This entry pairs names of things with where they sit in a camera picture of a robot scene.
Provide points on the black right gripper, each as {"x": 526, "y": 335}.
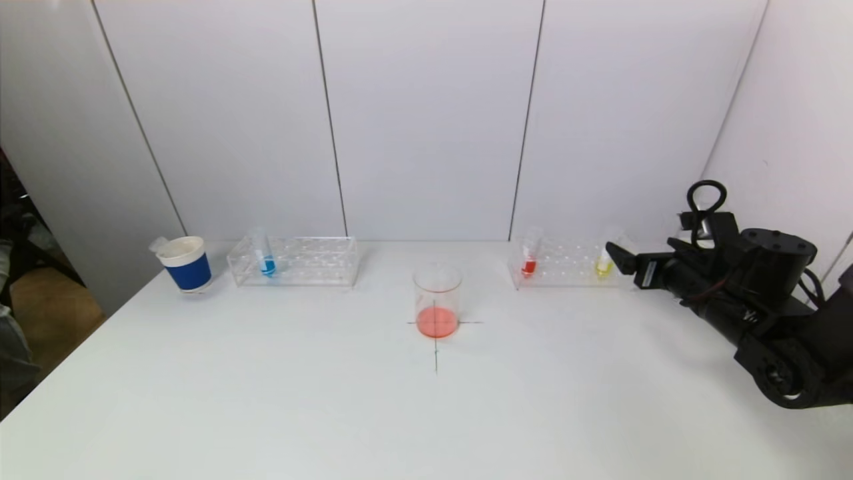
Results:
{"x": 645, "y": 270}

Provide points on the orange pigment test tube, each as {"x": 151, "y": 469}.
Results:
{"x": 160, "y": 245}

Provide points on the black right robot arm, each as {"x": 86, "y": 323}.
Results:
{"x": 793, "y": 360}

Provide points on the yellow pigment test tube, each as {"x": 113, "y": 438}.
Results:
{"x": 602, "y": 268}

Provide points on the clear acrylic test tube rack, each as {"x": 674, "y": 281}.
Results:
{"x": 301, "y": 268}
{"x": 566, "y": 264}

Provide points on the red pigment test tube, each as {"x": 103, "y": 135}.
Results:
{"x": 528, "y": 267}

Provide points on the clear glass beaker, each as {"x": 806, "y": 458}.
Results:
{"x": 436, "y": 320}

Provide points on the blue pigment test tube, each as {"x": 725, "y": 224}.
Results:
{"x": 268, "y": 267}

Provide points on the blue white paper cup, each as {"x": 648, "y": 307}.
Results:
{"x": 190, "y": 272}

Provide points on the grey trouser leg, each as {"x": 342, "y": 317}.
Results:
{"x": 13, "y": 346}

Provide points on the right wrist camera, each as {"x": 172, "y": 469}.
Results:
{"x": 720, "y": 226}

